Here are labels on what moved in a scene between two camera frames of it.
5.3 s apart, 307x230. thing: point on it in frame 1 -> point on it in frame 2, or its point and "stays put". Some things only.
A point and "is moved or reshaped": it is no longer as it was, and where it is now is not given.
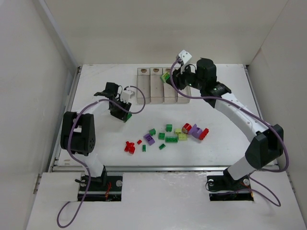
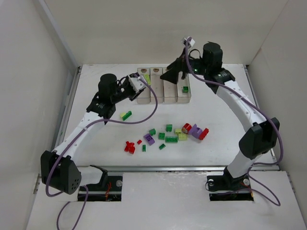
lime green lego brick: x=165 y=76 is moved or reshaped
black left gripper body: x=120 y=111 -> x=132 y=91
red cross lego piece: x=130 y=147 stays put
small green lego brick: x=152 y=132 stays put
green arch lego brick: x=169 y=127 stays put
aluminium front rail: x=148 y=168 stays put
